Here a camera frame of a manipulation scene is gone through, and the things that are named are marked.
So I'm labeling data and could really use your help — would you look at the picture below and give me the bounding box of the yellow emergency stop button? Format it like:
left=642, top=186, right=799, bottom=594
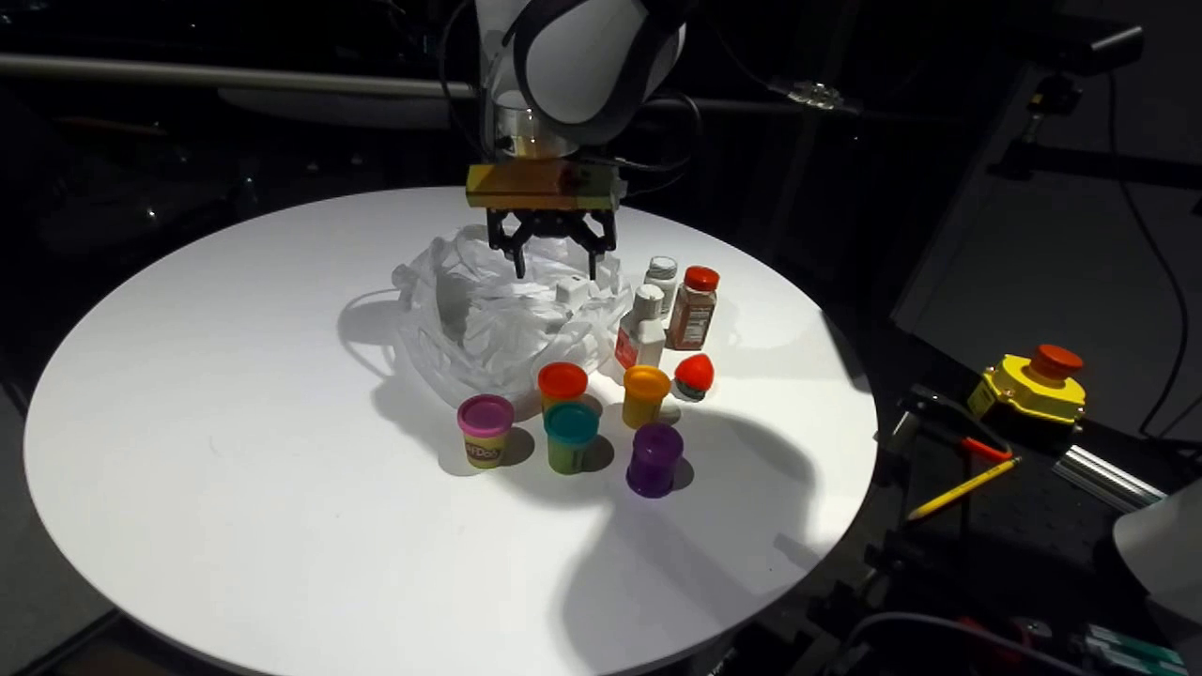
left=966, top=340, right=1089, bottom=428

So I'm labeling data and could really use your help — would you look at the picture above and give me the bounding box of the round white pill bottle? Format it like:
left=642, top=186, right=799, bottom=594
left=642, top=250, right=682, bottom=305

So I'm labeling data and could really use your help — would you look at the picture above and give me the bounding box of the yellow-lid dough tub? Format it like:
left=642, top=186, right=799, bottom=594
left=620, top=360, right=676, bottom=430

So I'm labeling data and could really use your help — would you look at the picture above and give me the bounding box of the translucent white plastic bag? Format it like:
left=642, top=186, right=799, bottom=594
left=380, top=222, right=637, bottom=410

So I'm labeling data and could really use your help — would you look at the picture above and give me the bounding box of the square white bottle white cap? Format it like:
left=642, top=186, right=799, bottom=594
left=613, top=281, right=673, bottom=375

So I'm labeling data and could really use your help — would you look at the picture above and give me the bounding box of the pink-lid dough tub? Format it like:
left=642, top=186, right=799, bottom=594
left=455, top=390, right=517, bottom=474

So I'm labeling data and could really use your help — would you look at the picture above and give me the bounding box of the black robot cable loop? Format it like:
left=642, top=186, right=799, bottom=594
left=614, top=86, right=708, bottom=181

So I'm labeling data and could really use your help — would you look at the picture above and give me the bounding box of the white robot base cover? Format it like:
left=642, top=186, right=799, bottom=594
left=1107, top=480, right=1202, bottom=623

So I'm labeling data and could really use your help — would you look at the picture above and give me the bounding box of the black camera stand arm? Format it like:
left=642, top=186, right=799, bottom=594
left=987, top=66, right=1202, bottom=196

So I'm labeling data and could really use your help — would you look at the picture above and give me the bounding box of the teal-lid dough tub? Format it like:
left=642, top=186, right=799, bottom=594
left=542, top=398, right=603, bottom=475

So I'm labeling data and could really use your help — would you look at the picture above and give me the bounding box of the red-lid spice bottle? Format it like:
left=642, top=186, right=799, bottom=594
left=666, top=262, right=726, bottom=351

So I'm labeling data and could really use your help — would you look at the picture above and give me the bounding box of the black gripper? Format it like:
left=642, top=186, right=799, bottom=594
left=479, top=202, right=622, bottom=284

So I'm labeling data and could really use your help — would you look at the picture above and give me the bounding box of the grey horizontal window rail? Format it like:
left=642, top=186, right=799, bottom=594
left=0, top=48, right=485, bottom=106

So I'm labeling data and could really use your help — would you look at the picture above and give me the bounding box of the orange-lid yellow dough tub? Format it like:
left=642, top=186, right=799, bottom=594
left=534, top=358, right=594, bottom=411

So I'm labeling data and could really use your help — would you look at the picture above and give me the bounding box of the thin black hanging cable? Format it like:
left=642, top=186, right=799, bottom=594
left=1102, top=66, right=1202, bottom=438

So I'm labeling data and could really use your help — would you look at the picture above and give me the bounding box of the purple lid container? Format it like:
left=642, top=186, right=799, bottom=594
left=622, top=420, right=686, bottom=501

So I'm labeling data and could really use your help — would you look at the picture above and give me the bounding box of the yellow pencil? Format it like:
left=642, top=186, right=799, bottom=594
left=901, top=454, right=1024, bottom=524

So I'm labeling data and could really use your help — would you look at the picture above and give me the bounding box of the grey cable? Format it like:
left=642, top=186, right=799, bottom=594
left=837, top=607, right=1092, bottom=676

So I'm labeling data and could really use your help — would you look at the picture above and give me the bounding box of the aluminium profile bar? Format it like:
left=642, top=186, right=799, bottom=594
left=1051, top=443, right=1171, bottom=510

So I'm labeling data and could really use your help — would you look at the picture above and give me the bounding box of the teal-handled tool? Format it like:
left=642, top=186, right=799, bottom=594
left=1081, top=623, right=1194, bottom=676

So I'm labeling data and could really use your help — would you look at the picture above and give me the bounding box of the red-handled tool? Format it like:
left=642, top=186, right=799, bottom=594
left=953, top=428, right=1022, bottom=465

